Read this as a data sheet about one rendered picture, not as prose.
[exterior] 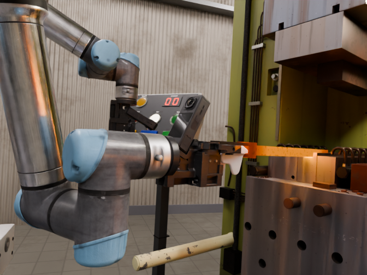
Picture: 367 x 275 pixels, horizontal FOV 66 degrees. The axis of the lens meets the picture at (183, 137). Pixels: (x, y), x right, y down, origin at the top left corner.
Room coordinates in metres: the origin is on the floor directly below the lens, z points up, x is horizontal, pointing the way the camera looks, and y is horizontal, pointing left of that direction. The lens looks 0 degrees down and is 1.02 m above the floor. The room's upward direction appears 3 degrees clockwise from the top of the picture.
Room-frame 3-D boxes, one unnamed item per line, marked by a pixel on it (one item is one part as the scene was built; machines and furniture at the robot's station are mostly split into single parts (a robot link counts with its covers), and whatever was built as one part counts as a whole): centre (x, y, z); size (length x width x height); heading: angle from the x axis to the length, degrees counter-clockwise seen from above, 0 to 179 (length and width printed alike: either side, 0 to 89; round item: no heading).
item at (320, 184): (0.70, -0.36, 0.92); 0.04 x 0.03 x 0.01; 31
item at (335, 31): (0.92, -0.49, 1.32); 0.42 x 0.20 x 0.10; 128
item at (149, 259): (1.01, -0.05, 0.62); 0.44 x 0.05 x 0.05; 128
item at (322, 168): (0.92, -0.49, 0.96); 0.42 x 0.20 x 0.09; 128
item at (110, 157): (0.42, 0.11, 0.98); 0.11 x 0.08 x 0.09; 128
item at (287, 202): (0.71, -0.28, 0.87); 0.04 x 0.03 x 0.03; 128
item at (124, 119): (0.94, 0.21, 1.07); 0.09 x 0.08 x 0.12; 108
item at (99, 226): (0.43, 0.13, 0.89); 0.11 x 0.08 x 0.11; 59
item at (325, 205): (0.65, -0.33, 0.87); 0.04 x 0.03 x 0.03; 128
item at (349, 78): (0.92, -0.54, 1.24); 0.30 x 0.07 x 0.06; 128
